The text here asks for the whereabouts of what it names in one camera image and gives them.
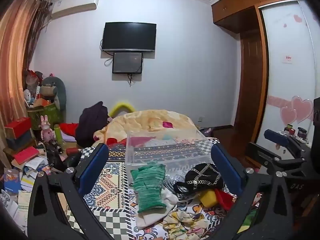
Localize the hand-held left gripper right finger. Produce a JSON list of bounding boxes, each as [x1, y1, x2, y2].
[[211, 142, 295, 240]]

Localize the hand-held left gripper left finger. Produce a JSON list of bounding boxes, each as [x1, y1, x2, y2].
[[27, 142, 118, 240]]

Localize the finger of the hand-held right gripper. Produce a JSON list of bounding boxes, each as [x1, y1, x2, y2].
[[264, 129, 311, 157], [246, 142, 310, 172]]

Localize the red soft cloth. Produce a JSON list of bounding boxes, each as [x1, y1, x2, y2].
[[214, 188, 237, 212]]

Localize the yellow soft cloth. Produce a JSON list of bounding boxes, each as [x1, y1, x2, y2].
[[200, 189, 219, 208]]

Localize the small pink heart sticker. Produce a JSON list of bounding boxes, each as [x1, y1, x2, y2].
[[279, 106, 297, 125]]

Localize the geometric patterned blanket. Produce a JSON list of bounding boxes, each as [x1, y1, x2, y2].
[[64, 137, 253, 240]]

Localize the red pillow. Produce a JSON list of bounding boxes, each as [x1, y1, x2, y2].
[[106, 137, 127, 147]]

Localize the large pink heart sticker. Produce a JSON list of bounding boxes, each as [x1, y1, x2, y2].
[[291, 95, 314, 124]]

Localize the dark purple jacket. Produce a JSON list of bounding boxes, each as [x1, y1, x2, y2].
[[75, 101, 109, 148]]

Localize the green bottle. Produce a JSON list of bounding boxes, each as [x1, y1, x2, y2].
[[54, 124, 64, 146]]

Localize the green cloth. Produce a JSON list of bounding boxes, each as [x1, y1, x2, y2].
[[242, 209, 258, 233]]

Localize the silver glitter cloth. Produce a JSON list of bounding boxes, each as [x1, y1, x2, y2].
[[164, 172, 188, 188]]

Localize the green knit glove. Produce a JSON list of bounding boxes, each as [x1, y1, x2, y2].
[[130, 163, 167, 214]]

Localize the clear plastic storage box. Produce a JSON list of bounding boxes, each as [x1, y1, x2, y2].
[[126, 129, 216, 173]]

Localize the wooden door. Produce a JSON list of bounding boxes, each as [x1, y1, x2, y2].
[[233, 29, 270, 131]]

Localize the pink rabbit toy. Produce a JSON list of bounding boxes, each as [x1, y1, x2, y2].
[[40, 115, 55, 142]]

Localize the red book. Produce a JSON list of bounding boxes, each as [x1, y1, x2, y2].
[[13, 146, 41, 165]]

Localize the yellow floral cloth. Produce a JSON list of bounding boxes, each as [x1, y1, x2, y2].
[[162, 209, 202, 240]]

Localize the green gift bag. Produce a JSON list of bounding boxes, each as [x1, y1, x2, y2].
[[27, 102, 63, 131]]

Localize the yellow curved pillow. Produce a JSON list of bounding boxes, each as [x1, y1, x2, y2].
[[109, 101, 136, 118]]

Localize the pile of papers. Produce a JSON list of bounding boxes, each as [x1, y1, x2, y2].
[[0, 155, 52, 232]]

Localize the cream knit beanie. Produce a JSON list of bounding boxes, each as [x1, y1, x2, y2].
[[135, 189, 179, 230]]

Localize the yellow fleece blanket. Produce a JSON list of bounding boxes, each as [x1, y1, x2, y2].
[[93, 109, 198, 146]]

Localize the grey-blue cardboard box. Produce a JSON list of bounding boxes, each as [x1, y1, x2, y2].
[[6, 131, 35, 151]]

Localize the blue booklet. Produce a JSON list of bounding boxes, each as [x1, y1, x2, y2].
[[3, 168, 22, 194]]

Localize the wooden wardrobe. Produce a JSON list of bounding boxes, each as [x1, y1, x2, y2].
[[211, 0, 320, 170]]

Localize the red cardboard box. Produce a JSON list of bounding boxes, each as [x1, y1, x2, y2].
[[4, 117, 33, 139]]

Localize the grey plush toy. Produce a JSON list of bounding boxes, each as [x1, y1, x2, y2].
[[39, 76, 67, 128]]

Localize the striped orange curtain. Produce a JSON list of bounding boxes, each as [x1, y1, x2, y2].
[[0, 0, 50, 160]]

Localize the dried branches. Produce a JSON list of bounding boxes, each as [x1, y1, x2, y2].
[[24, 0, 53, 64]]

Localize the white air conditioner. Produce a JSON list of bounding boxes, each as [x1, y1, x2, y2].
[[49, 0, 101, 20]]

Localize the black knit hat with chain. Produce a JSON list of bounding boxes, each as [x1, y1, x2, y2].
[[174, 163, 225, 201]]

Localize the black camera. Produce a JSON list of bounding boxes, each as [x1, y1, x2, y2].
[[44, 140, 66, 173]]

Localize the small black wall screen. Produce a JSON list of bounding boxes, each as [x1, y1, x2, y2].
[[112, 51, 144, 74]]

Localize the wall-mounted black television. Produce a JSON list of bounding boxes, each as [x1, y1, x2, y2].
[[101, 22, 157, 53]]

